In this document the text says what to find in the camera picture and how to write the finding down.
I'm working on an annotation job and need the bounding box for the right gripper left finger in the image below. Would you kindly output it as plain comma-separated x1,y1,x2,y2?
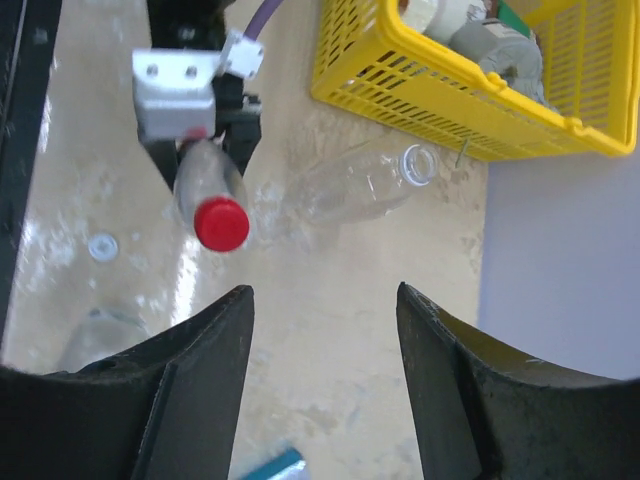
1,285,254,479

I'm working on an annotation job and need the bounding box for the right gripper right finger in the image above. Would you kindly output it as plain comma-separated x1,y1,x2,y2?
396,284,639,479

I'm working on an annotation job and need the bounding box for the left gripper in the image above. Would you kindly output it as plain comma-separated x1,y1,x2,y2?
144,74,262,190

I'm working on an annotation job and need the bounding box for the clear bottle with red ring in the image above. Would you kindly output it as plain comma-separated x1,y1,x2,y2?
173,139,249,242

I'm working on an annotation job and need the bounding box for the red bottle cap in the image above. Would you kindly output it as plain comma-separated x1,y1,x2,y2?
194,196,250,253

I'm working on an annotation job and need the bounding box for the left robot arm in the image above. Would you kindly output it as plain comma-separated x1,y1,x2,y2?
142,1,262,188

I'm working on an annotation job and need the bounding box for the standing clear labelled bottle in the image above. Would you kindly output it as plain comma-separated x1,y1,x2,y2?
57,308,150,372

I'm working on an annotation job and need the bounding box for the clear bottle lying near basket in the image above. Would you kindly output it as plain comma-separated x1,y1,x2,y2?
284,142,440,226

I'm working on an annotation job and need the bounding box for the clear white bottle cap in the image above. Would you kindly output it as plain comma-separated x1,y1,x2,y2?
87,232,119,263

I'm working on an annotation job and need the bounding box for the blue white toothpaste box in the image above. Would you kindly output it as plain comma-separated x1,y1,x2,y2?
241,448,311,480

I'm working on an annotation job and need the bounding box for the yellow plastic basket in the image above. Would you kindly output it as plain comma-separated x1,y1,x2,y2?
311,1,639,161

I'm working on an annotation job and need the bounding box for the green box in basket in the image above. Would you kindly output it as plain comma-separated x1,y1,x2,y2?
495,0,531,34

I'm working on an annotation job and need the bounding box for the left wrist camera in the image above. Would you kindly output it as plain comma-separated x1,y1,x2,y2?
131,49,220,144

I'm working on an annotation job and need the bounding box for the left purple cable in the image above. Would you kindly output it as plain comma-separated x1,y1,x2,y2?
242,0,289,41

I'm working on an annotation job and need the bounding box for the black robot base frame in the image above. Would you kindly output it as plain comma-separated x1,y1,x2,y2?
0,0,64,351

